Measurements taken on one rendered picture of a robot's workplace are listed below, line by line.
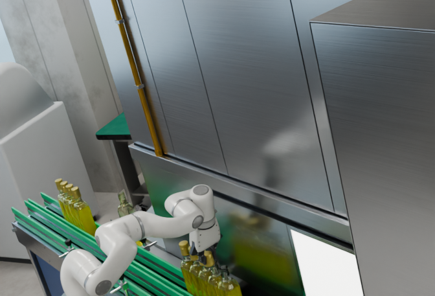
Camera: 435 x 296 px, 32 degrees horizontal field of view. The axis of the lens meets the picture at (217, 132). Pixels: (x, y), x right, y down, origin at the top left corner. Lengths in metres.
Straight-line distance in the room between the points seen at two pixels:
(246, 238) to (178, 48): 0.68
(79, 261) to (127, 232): 0.16
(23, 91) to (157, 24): 2.80
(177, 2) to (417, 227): 1.27
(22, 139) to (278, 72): 3.28
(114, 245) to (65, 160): 3.32
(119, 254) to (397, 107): 1.14
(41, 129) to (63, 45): 0.79
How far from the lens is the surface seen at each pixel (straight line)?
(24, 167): 5.19
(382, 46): 1.25
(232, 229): 2.65
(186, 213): 2.32
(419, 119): 1.26
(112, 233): 2.22
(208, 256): 2.57
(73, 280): 2.31
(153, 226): 2.29
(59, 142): 5.44
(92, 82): 5.89
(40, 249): 3.82
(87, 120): 5.96
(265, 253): 2.55
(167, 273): 3.08
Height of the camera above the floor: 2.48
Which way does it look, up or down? 22 degrees down
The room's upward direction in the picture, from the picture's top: 15 degrees counter-clockwise
